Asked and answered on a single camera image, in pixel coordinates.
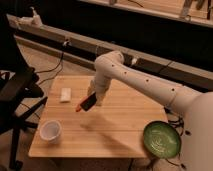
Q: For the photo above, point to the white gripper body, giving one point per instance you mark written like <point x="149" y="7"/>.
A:
<point x="99" y="92"/>

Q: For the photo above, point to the black eraser block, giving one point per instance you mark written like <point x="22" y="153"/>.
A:
<point x="89" y="102"/>

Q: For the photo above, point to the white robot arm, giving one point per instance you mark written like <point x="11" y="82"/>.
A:
<point x="195" y="107"/>

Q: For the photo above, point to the white ceramic cup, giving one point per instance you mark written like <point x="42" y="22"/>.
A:
<point x="50" y="131"/>

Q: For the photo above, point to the orange carrot toy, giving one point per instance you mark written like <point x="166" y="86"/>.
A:
<point x="78" y="107"/>

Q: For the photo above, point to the wooden table board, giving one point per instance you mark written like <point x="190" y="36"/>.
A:
<point x="112" y="130"/>

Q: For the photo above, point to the black office chair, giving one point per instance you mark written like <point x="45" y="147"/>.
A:
<point x="17" y="83"/>

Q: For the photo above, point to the white spray bottle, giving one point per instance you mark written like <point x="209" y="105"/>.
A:
<point x="36" y="18"/>

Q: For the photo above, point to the long metal rail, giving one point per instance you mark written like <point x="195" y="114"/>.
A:
<point x="90" y="48"/>

